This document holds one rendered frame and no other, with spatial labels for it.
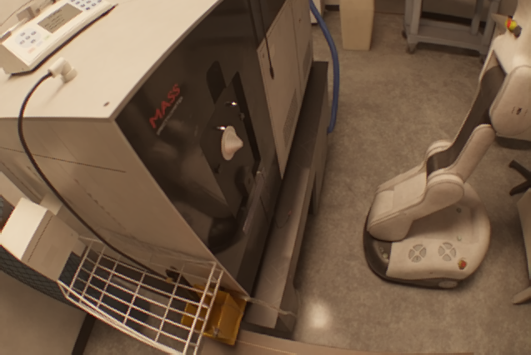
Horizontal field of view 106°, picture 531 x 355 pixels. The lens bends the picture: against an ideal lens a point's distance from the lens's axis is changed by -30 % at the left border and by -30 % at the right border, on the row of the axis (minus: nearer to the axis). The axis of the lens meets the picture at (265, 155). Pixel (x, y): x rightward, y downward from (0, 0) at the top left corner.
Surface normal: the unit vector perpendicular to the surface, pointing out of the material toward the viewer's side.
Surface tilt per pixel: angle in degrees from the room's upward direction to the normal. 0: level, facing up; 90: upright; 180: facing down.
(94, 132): 90
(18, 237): 0
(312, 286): 0
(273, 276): 0
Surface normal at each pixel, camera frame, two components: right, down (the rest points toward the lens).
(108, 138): -0.25, 0.76
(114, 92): -0.15, -0.65
